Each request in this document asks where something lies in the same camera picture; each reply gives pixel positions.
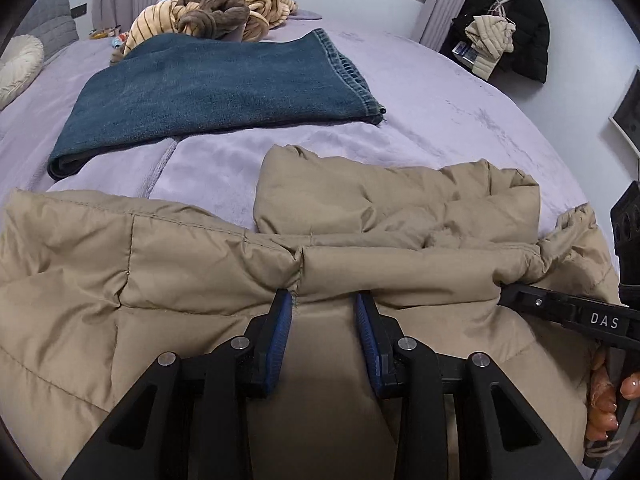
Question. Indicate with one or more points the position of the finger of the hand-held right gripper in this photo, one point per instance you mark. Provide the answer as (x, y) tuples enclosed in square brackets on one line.
[(530, 302)]

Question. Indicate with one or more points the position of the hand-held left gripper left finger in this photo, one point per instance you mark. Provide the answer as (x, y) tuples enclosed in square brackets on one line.
[(277, 340)]

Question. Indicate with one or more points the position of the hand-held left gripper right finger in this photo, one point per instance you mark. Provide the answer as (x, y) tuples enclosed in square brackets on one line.
[(370, 345)]

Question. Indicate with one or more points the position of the beige puffer jacket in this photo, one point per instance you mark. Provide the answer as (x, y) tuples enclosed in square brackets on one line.
[(175, 270)]

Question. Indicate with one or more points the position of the person's right hand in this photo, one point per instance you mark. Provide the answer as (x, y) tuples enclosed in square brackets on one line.
[(602, 410)]

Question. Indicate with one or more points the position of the lilac plush bed blanket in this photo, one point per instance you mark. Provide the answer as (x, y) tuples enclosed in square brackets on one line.
[(440, 110)]

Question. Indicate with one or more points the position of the folded blue jeans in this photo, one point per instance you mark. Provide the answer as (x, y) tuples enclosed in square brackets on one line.
[(210, 90)]

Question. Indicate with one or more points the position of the hanging beige puffer vest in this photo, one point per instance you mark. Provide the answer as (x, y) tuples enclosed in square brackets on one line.
[(492, 42)]

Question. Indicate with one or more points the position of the hanging black coat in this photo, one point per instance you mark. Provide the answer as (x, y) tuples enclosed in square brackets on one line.
[(530, 25)]

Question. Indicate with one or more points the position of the small grey cloth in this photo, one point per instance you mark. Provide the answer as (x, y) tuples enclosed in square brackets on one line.
[(302, 14)]

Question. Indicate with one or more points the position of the colourful printed cloth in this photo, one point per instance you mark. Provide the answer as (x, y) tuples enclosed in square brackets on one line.
[(119, 41)]

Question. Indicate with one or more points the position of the striped beige fleece garment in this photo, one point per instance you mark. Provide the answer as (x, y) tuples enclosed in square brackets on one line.
[(155, 20)]

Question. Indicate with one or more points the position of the brown fleece garment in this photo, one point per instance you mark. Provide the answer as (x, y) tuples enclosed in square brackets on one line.
[(215, 2)]

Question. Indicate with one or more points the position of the small bedside items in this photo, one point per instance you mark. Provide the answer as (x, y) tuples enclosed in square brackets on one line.
[(102, 32)]

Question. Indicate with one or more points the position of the white round cushion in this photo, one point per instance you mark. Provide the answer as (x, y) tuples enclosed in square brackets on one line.
[(17, 70)]

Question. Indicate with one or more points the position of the grey quilted headboard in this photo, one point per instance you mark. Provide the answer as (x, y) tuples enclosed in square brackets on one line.
[(50, 25)]

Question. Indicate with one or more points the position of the wall mounted screen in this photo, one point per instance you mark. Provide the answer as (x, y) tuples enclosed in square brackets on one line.
[(627, 115)]

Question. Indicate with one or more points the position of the black wall switch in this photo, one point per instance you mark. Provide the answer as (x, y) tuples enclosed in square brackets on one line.
[(78, 10)]

